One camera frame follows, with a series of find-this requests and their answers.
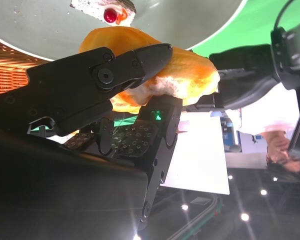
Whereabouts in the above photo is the pale green bowl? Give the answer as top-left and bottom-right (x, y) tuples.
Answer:
(0, 0), (248, 62)

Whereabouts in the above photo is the orange ring doughnut bread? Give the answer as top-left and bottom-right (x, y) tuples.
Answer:
(78, 26), (221, 115)

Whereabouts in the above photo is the orange wicker basket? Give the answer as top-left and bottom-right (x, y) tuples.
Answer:
(0, 36), (52, 98)

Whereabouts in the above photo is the person in pink shirt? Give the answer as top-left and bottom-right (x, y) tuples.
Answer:
(224, 82), (300, 183)

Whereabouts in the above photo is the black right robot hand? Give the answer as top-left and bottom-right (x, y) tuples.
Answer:
(0, 24), (300, 240)

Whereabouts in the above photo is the chocolate cake with cherry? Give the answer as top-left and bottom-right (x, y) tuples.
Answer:
(69, 0), (137, 27)

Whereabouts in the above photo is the white display board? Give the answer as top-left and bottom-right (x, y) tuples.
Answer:
(159, 113), (231, 196)

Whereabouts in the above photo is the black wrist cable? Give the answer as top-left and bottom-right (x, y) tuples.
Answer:
(273, 0), (295, 33)

